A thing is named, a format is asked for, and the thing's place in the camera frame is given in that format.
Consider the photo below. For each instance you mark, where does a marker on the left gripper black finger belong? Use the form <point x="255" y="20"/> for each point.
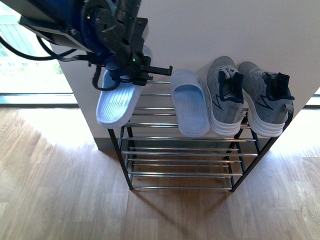
<point x="147" y="69"/>
<point x="142" y="79"/>

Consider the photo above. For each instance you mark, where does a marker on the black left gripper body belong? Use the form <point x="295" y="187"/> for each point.
<point x="114" y="32"/>

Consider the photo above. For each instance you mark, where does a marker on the light blue slipper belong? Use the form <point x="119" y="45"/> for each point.
<point x="189" y="101"/>
<point x="115" y="107"/>

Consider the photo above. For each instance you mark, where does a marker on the grey knit sneaker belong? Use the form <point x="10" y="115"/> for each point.
<point x="225" y="96"/>
<point x="269" y="99"/>

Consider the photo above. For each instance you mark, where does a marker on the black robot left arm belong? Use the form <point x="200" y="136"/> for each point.
<point x="59" y="22"/>

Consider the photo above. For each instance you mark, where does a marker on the black metal shoe rack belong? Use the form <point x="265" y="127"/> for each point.
<point x="153" y="154"/>

